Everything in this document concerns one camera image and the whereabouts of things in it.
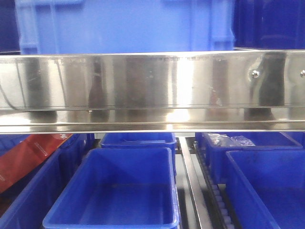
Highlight blue bin centre rear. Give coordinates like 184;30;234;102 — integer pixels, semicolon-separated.
100;132;176;154

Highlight steel shelf rack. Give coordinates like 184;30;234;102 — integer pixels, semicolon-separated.
0;50;305;134

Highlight blue bin right front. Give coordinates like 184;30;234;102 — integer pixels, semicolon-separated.
226;150;305;229

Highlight steel roller track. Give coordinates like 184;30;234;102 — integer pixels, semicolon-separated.
176;136;237;229

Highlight blue bin centre front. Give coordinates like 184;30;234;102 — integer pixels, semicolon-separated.
43;147;179;229

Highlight clear plastic bags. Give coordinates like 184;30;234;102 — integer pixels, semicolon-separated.
208;133;255;147

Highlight blue bin left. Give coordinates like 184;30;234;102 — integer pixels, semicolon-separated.
0;134;95;229

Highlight red package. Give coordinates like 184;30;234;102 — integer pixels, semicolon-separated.
0;134;72;193

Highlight blue upper shelf bin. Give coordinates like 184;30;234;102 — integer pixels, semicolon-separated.
15;0;234;54

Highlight blue bin right rear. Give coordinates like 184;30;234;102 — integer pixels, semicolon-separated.
195;132;303;184

